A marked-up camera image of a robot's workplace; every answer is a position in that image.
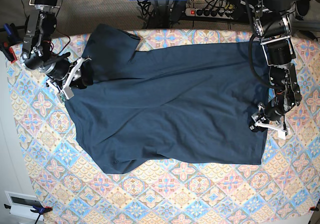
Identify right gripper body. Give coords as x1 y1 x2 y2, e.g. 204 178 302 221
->
42 52 91 94

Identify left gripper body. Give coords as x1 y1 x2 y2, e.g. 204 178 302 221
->
251 98 289 131

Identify dark navy t-shirt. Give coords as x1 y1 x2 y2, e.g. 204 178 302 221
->
65 24 269 174

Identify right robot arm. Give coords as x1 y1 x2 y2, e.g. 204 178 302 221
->
20 0 93 99

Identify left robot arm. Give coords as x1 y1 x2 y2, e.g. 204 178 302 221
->
244 0 302 139

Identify blue orange clamp top-left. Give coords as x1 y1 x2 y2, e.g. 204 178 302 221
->
0 23 18 63

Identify orange clamp bottom-right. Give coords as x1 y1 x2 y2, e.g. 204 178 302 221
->
309 207 319 212

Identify black round object top-right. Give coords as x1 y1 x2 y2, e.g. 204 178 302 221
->
296 0 310 16

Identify patterned colourful tablecloth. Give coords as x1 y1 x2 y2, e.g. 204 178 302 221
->
4 38 320 224

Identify white power strip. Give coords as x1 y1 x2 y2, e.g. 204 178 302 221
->
184 8 232 19

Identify blue orange clamp bottom-left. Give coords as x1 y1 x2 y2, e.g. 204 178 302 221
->
4 204 53 224

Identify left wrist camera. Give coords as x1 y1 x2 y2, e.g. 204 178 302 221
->
277 129 291 140

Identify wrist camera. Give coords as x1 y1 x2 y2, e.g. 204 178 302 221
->
277 129 291 140
58 87 74 103

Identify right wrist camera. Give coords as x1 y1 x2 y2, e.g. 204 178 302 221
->
58 87 74 103

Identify white wall vent panel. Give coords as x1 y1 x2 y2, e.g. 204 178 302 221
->
5 191 41 221

